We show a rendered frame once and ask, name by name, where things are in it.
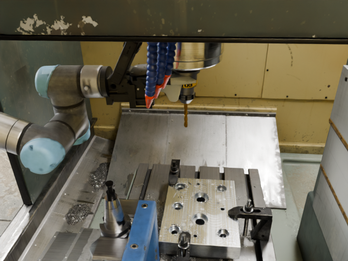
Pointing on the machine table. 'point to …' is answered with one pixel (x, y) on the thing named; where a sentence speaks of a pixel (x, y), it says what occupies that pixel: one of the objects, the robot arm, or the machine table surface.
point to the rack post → (154, 249)
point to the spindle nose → (197, 55)
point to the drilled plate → (201, 218)
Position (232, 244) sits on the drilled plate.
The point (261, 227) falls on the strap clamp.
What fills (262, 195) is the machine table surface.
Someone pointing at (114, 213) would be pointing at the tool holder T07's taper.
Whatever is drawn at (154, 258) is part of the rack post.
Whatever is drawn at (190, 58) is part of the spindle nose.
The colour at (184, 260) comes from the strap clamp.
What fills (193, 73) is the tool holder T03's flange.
